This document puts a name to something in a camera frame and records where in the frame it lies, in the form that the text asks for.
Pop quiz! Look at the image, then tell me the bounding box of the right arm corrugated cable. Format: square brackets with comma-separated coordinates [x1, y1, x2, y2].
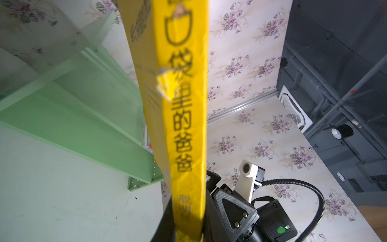
[252, 178, 326, 242]

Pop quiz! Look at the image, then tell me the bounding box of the green wooden bookshelf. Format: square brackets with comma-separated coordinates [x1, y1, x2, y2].
[1, 12, 163, 191]

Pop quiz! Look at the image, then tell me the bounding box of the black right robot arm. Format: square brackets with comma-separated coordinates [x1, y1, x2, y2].
[203, 171, 298, 242]

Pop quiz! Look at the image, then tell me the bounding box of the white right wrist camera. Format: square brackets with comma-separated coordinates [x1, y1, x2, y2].
[234, 159, 266, 203]

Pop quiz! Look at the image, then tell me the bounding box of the white ceiling air vent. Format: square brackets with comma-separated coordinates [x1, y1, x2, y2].
[279, 86, 313, 133]

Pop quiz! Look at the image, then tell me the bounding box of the ceiling spot lamp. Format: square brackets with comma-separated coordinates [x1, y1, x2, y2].
[331, 124, 354, 140]

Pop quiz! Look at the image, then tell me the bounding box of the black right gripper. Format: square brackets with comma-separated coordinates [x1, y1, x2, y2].
[205, 170, 260, 242]

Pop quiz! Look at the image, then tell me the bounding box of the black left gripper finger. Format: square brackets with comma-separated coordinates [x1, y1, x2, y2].
[151, 198, 176, 242]

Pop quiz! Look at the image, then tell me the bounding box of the yellow book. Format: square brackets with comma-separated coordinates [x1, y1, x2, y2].
[118, 1, 209, 242]

